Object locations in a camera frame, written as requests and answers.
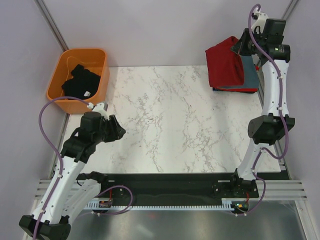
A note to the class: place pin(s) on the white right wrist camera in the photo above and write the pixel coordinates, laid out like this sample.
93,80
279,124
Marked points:
260,21

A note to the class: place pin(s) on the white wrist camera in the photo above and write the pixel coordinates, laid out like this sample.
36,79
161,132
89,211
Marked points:
260,21
99,108

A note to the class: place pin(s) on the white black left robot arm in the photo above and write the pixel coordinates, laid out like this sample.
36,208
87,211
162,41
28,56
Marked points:
53,217

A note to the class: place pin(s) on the left aluminium frame post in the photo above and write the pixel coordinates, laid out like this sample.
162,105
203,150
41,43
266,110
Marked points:
51,23

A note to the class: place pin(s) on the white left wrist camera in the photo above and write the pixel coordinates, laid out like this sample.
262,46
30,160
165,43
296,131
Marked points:
99,108

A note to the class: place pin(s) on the white slotted cable duct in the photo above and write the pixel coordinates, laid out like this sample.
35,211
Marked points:
98,205

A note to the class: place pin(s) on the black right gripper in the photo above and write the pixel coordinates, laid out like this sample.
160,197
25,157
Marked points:
240,47

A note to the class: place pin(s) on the folded grey blue t shirt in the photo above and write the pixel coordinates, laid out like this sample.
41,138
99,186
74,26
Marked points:
239,77

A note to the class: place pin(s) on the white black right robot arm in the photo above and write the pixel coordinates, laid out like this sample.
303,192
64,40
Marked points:
274,122

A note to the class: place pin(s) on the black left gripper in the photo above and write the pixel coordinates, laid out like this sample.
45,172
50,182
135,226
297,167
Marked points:
117,131

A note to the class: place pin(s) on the dark red t shirt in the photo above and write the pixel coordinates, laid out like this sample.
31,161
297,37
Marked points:
225,68

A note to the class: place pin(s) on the orange plastic laundry basket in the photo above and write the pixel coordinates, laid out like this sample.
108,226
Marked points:
93,59

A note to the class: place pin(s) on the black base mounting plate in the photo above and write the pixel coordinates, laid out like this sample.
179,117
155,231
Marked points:
173,189

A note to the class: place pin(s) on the black t shirt in basket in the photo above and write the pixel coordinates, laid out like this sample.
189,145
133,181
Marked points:
84,84

